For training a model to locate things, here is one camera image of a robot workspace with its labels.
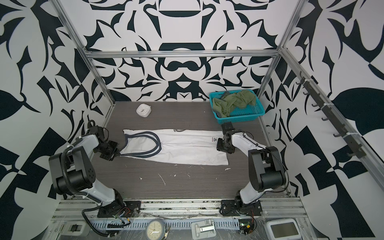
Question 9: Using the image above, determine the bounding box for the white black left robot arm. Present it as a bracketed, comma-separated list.
[49, 124, 126, 215]

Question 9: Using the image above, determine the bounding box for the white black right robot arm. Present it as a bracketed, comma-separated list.
[217, 122, 288, 207]

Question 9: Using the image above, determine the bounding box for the green tank top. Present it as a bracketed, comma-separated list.
[212, 90, 257, 118]

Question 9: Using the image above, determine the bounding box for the teal plastic basket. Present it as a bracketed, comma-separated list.
[209, 90, 266, 124]

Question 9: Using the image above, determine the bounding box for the white plastic latch device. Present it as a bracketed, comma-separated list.
[191, 219, 217, 240]

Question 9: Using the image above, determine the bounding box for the round analog clock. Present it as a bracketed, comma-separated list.
[146, 219, 166, 240]

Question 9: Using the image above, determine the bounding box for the white digital display device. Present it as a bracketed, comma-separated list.
[264, 218, 303, 240]

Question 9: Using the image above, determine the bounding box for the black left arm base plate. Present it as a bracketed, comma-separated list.
[97, 201, 142, 218]

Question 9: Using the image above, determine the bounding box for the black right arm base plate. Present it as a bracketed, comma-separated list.
[219, 200, 263, 217]

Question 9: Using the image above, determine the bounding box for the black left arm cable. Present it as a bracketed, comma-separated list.
[80, 203, 131, 238]

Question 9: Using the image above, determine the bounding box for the grey switch box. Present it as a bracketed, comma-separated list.
[61, 221, 90, 237]

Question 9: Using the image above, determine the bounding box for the aluminium cage frame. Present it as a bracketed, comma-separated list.
[55, 1, 384, 198]

